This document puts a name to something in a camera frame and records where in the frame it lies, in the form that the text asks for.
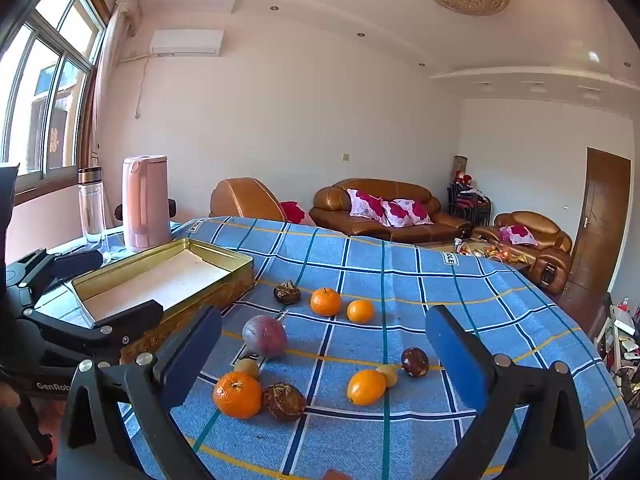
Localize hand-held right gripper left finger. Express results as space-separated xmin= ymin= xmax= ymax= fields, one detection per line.
xmin=56 ymin=305 xmax=223 ymax=480

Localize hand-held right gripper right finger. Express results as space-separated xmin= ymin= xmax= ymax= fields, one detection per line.
xmin=425 ymin=304 xmax=601 ymax=480

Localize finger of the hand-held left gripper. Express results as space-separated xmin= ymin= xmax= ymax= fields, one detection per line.
xmin=22 ymin=301 xmax=166 ymax=366
xmin=6 ymin=249 xmax=105 ymax=307

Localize gold tin box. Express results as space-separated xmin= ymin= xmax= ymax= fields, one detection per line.
xmin=71 ymin=238 xmax=256 ymax=366

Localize oval mandarin orange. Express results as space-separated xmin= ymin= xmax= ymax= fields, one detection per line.
xmin=347 ymin=369 xmax=387 ymax=407

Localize small mandarin orange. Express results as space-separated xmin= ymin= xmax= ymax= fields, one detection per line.
xmin=347 ymin=299 xmax=375 ymax=324

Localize brown water chestnut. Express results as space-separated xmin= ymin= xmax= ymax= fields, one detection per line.
xmin=273 ymin=280 xmax=302 ymax=306

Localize large mandarin orange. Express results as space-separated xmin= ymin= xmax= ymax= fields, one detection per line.
xmin=310 ymin=287 xmax=343 ymax=317

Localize clear water bottle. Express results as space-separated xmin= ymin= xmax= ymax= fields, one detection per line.
xmin=77 ymin=166 xmax=107 ymax=248

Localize blue plaid tablecloth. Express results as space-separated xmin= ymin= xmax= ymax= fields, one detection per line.
xmin=40 ymin=216 xmax=636 ymax=480

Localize pink electric kettle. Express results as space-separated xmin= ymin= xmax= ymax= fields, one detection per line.
xmin=122 ymin=155 xmax=173 ymax=253

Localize coffee table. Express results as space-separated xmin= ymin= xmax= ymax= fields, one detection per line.
xmin=425 ymin=239 xmax=531 ymax=275

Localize plate of oranges and bananas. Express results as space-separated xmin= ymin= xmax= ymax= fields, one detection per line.
xmin=480 ymin=244 xmax=522 ymax=264

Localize brown leather armchair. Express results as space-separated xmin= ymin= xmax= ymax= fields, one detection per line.
xmin=472 ymin=211 xmax=573 ymax=296

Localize pink floral pillow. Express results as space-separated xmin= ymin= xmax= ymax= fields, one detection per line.
xmin=347 ymin=189 xmax=392 ymax=227
xmin=381 ymin=199 xmax=433 ymax=228
xmin=499 ymin=225 xmax=539 ymax=247

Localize orange leather recliner chair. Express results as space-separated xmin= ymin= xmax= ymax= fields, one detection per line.
xmin=209 ymin=177 xmax=289 ymax=224

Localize stacked black chairs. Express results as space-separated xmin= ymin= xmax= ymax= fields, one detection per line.
xmin=447 ymin=182 xmax=493 ymax=228

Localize cluttered white shelf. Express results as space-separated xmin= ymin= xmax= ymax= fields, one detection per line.
xmin=596 ymin=294 xmax=640 ymax=407

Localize red pillow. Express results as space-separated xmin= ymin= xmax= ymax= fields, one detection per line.
xmin=280 ymin=201 xmax=307 ymax=225

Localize window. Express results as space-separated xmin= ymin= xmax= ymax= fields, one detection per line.
xmin=0 ymin=0 xmax=110 ymax=196

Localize brown leather sofa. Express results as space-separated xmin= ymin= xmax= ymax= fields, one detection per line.
xmin=309 ymin=178 xmax=473 ymax=244

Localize pink curtain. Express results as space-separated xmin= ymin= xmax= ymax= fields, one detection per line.
xmin=92 ymin=0 xmax=144 ymax=161

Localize brown wooden door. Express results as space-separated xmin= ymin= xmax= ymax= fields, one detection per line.
xmin=567 ymin=146 xmax=632 ymax=313

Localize white air conditioner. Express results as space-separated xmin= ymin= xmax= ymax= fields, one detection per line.
xmin=150 ymin=29 xmax=225 ymax=57

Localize air conditioner cable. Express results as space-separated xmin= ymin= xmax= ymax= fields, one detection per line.
xmin=134 ymin=56 xmax=152 ymax=121

